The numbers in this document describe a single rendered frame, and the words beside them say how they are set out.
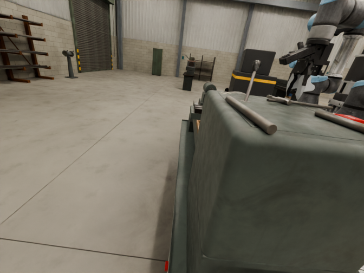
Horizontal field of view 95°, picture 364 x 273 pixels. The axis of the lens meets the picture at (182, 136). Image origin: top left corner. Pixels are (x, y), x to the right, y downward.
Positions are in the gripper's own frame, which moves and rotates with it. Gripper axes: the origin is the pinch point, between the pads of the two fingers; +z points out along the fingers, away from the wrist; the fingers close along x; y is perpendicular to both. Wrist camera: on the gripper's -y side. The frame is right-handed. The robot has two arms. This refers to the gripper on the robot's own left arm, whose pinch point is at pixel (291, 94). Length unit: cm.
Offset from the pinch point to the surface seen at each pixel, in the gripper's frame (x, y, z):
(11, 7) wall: 598, -650, -96
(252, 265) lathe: -43, -19, 45
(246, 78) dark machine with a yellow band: 482, 145, 19
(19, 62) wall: 579, -651, 74
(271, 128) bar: -41.2, -27.1, 2.6
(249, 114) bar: -32.9, -28.5, 2.3
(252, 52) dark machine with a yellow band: 521, 155, -56
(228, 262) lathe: -43, -26, 44
